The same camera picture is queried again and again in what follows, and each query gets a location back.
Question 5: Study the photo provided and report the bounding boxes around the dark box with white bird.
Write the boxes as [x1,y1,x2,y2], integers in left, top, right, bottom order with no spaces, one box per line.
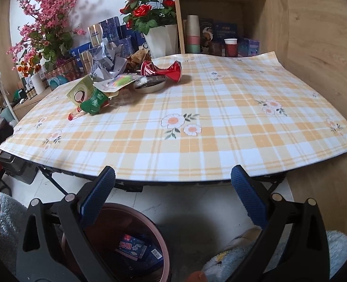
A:
[198,18,215,55]

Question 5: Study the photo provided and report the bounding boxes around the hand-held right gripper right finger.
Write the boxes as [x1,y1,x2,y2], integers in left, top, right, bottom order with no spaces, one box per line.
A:
[229,164,331,282]

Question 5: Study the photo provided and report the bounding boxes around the stack of pastel paper cups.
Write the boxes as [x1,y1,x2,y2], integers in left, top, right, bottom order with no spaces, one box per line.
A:
[185,15,201,54]

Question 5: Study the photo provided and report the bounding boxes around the grey plush slipper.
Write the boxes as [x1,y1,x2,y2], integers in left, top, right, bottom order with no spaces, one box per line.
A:
[201,227,269,282]

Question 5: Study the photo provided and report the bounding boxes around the white flower pot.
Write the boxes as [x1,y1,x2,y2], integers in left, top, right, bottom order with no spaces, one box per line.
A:
[143,24,179,59]

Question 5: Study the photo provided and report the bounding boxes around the red cup with white lid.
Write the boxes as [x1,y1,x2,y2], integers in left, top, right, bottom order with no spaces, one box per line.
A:
[224,38,239,57]

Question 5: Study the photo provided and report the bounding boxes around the black plastic crate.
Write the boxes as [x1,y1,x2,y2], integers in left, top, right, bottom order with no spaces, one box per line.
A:
[0,151,39,185]

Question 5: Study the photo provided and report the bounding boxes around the dark blue box white label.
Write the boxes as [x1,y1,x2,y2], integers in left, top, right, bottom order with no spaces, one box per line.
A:
[136,31,154,60]

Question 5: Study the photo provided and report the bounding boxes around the orange flowers in white vase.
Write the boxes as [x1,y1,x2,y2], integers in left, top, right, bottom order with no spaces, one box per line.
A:
[16,55,47,94]

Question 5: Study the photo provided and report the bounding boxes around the gold blue gift box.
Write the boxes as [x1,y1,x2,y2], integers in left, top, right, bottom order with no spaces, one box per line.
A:
[87,17,120,48]
[118,38,139,57]
[79,51,94,73]

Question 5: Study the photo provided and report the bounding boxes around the wooden shelf unit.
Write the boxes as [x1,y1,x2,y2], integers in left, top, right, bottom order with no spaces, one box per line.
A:
[172,0,288,62]

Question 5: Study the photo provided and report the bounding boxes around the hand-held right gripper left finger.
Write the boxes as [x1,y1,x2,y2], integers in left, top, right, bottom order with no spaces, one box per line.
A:
[15,166,117,282]

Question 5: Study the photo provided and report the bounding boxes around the yellow plaid floral tablecloth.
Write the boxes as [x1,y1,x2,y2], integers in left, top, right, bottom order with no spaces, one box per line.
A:
[0,51,347,183]

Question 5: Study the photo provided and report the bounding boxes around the grey fluffy rug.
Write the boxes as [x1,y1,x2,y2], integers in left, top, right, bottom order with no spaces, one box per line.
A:
[0,192,30,241]

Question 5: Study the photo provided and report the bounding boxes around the blue purple small box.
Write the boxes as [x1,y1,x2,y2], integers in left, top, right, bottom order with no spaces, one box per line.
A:
[238,38,261,57]

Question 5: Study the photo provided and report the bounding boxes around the colourful patterned box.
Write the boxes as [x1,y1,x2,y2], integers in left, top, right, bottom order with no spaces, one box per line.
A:
[44,56,80,80]

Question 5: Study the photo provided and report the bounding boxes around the clear blister pack with card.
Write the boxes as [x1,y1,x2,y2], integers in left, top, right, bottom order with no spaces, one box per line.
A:
[93,74,143,92]

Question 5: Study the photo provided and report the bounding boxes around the brown round bin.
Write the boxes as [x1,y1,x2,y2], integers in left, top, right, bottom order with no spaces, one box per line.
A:
[60,202,172,282]

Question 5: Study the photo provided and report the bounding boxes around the red artificial rose plant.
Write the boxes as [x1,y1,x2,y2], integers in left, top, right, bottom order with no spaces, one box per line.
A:
[120,0,177,35]

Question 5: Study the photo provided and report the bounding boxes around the brown paper bag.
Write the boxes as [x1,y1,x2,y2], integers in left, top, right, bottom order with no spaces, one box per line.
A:
[126,48,153,71]

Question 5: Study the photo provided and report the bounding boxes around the pink artificial blossom branches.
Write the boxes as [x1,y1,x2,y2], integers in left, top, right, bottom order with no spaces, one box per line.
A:
[7,0,89,71]

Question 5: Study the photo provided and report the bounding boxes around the crushed red can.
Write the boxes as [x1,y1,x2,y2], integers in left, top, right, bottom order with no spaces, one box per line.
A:
[140,60,183,82]

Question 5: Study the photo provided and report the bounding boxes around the teal patterned box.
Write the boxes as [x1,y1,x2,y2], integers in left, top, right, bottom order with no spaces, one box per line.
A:
[48,76,70,91]

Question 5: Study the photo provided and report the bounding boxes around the row of small brown bottles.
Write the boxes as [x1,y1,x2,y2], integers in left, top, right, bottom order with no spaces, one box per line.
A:
[21,85,38,100]

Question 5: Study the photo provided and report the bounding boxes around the flat dark blue box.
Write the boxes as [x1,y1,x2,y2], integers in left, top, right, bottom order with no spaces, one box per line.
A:
[70,42,94,59]

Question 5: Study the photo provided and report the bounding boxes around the white blue paper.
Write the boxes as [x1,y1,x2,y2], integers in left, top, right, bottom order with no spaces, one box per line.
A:
[90,39,128,81]

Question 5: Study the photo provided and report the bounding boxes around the red white packet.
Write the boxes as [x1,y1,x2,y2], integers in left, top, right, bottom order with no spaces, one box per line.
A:
[68,106,87,121]

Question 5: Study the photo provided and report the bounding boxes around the white bowl with black band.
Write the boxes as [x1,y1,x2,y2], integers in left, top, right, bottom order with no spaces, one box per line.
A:
[132,75,167,94]

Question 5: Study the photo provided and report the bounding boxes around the cream green snack wrapper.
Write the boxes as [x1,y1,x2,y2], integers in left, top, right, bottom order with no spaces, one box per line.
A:
[66,75,95,104]

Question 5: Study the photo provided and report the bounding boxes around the green leafy plant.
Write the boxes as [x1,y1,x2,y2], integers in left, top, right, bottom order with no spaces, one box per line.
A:
[38,29,74,65]

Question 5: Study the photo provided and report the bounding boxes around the blue printed packet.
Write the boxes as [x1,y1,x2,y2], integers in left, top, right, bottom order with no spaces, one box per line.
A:
[115,233,164,266]

